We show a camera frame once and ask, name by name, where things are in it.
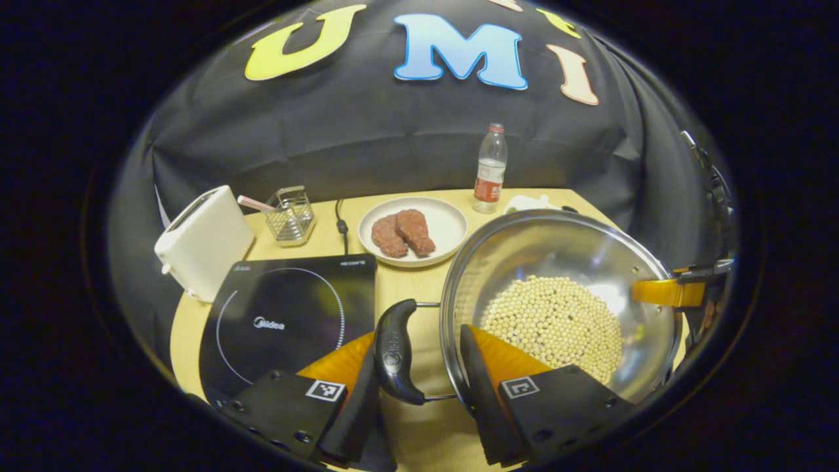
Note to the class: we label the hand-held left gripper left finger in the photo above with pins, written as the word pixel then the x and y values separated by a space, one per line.
pixel 357 419

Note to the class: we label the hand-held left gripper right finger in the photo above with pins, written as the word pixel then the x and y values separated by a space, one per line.
pixel 482 406

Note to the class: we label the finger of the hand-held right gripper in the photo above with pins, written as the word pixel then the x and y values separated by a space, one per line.
pixel 668 292

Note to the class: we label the black induction cooktop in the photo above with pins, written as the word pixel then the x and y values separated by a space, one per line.
pixel 282 308

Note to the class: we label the pile of soybeans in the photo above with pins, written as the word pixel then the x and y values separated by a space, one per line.
pixel 554 324

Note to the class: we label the white divided dish of beans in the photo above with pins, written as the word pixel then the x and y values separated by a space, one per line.
pixel 527 203

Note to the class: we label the white round plate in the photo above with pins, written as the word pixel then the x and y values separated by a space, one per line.
pixel 449 226

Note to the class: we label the clear plastic water bottle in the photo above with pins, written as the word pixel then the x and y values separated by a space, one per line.
pixel 489 177

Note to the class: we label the white toaster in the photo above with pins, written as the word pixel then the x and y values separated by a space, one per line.
pixel 203 242

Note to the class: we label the pink striped straw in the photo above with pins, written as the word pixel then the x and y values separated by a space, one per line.
pixel 254 202

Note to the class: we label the black backdrop cloth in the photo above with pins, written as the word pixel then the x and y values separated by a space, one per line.
pixel 367 131

